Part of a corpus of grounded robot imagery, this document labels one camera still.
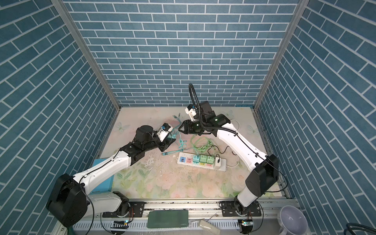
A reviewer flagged black corrugated cable conduit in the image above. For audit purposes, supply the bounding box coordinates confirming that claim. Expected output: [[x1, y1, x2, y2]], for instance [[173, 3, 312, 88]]
[[188, 83, 203, 124]]

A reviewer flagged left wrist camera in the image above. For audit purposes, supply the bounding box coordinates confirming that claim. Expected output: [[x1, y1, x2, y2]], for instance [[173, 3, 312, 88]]
[[156, 123, 173, 142]]

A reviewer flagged green box on rail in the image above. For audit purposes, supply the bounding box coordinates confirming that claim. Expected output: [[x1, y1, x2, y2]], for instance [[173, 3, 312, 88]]
[[147, 210, 189, 229]]

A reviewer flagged white charger adapter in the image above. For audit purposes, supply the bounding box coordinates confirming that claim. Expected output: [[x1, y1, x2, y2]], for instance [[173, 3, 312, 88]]
[[214, 157, 221, 169]]

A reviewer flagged white bowl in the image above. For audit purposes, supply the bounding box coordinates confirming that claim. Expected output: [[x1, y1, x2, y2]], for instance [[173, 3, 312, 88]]
[[277, 205, 308, 235]]

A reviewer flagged black usb cable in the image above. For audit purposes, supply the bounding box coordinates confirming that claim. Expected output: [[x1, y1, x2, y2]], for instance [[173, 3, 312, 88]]
[[207, 145, 236, 161]]

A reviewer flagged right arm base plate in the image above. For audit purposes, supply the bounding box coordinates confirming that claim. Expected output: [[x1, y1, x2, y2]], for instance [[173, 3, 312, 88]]
[[219, 200, 262, 217]]

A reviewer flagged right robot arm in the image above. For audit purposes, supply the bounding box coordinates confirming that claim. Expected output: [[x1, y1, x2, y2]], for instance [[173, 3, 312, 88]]
[[179, 101, 279, 215]]

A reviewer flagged teal multi-head cable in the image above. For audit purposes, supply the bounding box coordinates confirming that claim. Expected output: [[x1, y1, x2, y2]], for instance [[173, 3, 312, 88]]
[[161, 114, 189, 156]]

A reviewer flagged blue sheet at left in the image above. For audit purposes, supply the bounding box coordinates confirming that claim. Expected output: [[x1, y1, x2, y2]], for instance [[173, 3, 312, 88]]
[[90, 159, 114, 194]]

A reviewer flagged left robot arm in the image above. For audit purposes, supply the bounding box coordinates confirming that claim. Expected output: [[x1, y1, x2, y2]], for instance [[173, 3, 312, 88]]
[[46, 123, 175, 227]]

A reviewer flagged green charger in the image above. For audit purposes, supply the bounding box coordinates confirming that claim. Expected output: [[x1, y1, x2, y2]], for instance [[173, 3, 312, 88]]
[[206, 156, 215, 165], [200, 155, 207, 164]]

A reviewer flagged white power strip cord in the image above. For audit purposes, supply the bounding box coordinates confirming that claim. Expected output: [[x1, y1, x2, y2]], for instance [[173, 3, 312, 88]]
[[226, 118, 241, 168]]

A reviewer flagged white power strip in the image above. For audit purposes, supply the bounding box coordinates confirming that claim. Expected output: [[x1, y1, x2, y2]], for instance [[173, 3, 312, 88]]
[[177, 152, 227, 171]]

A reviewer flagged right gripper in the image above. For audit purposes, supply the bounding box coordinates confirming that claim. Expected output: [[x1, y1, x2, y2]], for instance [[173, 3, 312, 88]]
[[177, 119, 207, 134]]

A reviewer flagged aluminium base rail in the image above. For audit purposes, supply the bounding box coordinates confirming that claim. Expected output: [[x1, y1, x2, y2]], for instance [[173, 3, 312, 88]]
[[52, 198, 300, 235]]

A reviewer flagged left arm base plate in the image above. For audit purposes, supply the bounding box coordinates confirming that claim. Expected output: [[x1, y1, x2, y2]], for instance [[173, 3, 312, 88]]
[[102, 201, 146, 218]]

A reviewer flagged white small device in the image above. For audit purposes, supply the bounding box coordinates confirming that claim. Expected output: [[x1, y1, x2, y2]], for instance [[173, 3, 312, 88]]
[[198, 219, 221, 235]]

